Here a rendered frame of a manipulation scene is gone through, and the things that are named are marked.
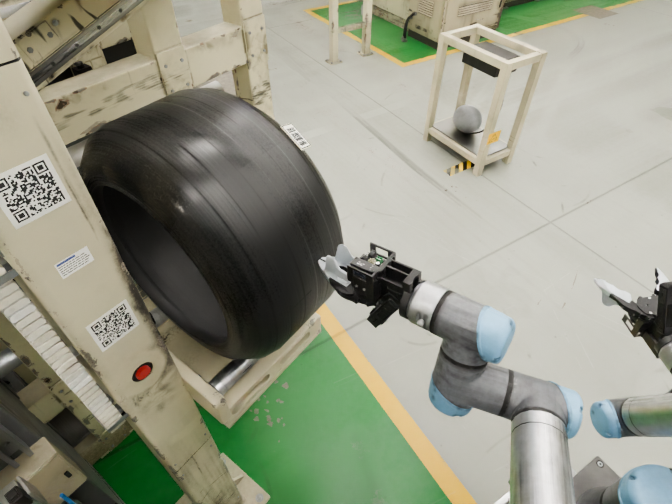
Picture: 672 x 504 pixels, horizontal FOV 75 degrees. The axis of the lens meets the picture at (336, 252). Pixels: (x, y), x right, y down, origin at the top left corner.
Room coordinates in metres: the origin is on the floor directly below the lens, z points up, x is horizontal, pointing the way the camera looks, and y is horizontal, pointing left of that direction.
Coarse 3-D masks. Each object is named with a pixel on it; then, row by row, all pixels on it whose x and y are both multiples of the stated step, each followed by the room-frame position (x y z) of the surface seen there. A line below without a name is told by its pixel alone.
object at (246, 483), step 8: (224, 456) 0.65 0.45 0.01; (232, 464) 0.62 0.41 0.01; (232, 472) 0.59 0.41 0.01; (240, 472) 0.59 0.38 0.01; (248, 480) 0.56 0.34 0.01; (240, 488) 0.53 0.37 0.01; (248, 488) 0.53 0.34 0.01; (256, 488) 0.53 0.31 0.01; (184, 496) 0.50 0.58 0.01; (248, 496) 0.50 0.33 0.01; (256, 496) 0.50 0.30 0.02; (264, 496) 0.50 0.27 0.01
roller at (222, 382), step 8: (232, 360) 0.55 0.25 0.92; (240, 360) 0.55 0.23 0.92; (248, 360) 0.55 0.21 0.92; (256, 360) 0.56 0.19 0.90; (224, 368) 0.53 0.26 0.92; (232, 368) 0.53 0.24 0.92; (240, 368) 0.53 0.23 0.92; (248, 368) 0.54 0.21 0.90; (216, 376) 0.51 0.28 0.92; (224, 376) 0.51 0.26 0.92; (232, 376) 0.51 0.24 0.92; (240, 376) 0.52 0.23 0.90; (216, 384) 0.49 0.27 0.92; (224, 384) 0.49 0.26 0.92; (232, 384) 0.50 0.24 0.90; (224, 392) 0.48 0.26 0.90
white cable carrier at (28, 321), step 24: (0, 264) 0.39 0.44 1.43; (0, 288) 0.38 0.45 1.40; (24, 312) 0.38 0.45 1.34; (24, 336) 0.37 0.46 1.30; (48, 336) 0.38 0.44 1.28; (48, 360) 0.36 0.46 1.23; (72, 360) 0.38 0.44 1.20; (72, 384) 0.37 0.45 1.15; (96, 384) 0.39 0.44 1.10; (96, 408) 0.37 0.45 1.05; (120, 408) 0.40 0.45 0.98
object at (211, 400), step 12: (180, 360) 0.53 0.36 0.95; (180, 372) 0.50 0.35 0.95; (192, 372) 0.50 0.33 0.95; (192, 384) 0.47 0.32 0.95; (204, 384) 0.47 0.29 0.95; (192, 396) 0.48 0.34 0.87; (204, 396) 0.45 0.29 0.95; (216, 396) 0.44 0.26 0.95; (204, 408) 0.46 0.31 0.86; (216, 408) 0.42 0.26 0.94; (228, 408) 0.44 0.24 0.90
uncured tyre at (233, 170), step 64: (128, 128) 0.68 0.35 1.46; (192, 128) 0.68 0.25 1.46; (256, 128) 0.71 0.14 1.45; (128, 192) 0.60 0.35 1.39; (192, 192) 0.55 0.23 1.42; (256, 192) 0.59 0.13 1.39; (320, 192) 0.66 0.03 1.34; (128, 256) 0.73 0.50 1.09; (192, 256) 0.51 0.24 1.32; (256, 256) 0.50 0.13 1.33; (320, 256) 0.58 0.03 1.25; (192, 320) 0.66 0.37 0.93; (256, 320) 0.46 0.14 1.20
